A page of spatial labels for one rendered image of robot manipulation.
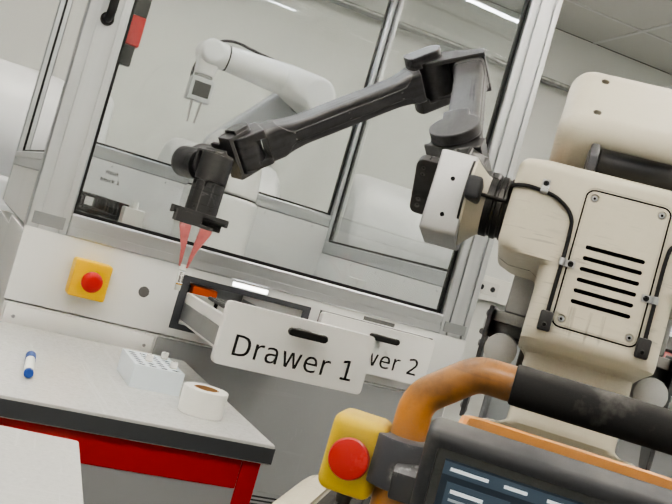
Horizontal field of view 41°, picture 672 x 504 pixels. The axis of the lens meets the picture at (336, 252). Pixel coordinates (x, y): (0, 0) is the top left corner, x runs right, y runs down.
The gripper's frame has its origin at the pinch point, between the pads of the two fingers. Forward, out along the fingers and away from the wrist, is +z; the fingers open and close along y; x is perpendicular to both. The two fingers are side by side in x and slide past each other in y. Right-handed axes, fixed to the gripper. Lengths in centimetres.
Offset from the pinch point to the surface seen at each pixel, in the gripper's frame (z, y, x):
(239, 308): 4.6, -11.2, 4.1
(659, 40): -189, -232, -340
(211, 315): 8.4, -7.9, -9.4
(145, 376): 18.6, 0.7, 12.4
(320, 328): 4.1, -26.3, 0.5
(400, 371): 11, -54, -39
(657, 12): -189, -207, -300
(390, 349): 7, -50, -38
